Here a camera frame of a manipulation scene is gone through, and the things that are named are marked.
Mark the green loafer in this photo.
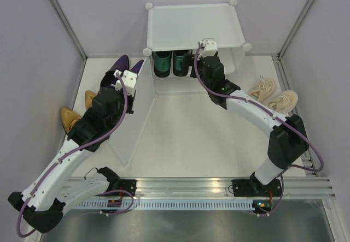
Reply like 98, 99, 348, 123
172, 50, 190, 77
153, 51, 172, 78

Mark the white cabinet door panel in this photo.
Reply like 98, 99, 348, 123
109, 57, 155, 166

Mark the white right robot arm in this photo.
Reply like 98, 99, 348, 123
191, 53, 310, 196

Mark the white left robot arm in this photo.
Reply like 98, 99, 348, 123
8, 70, 138, 238

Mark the gold pointed shoe rear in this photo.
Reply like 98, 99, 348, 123
84, 90, 97, 110

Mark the gold pointed shoe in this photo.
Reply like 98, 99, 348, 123
84, 90, 97, 110
61, 107, 81, 134

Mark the white plastic shoe cabinet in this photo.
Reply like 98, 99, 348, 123
142, 0, 253, 95

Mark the gold pointed shoe front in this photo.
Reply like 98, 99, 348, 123
61, 107, 81, 134

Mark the purple loafer left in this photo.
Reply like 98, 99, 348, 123
100, 55, 130, 89

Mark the purple loafer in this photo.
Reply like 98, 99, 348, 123
100, 55, 130, 89
130, 60, 144, 74

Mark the purple loafer right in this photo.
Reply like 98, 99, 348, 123
130, 60, 144, 74

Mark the beige sneaker rear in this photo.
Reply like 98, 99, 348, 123
249, 78, 277, 102

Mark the beige sneaker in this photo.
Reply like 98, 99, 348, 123
267, 90, 298, 115
249, 78, 277, 102

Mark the beige sneaker front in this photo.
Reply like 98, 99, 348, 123
267, 90, 298, 115

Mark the white slotted cable duct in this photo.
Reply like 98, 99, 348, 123
75, 199, 254, 211

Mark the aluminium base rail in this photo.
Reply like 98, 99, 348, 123
37, 176, 336, 199

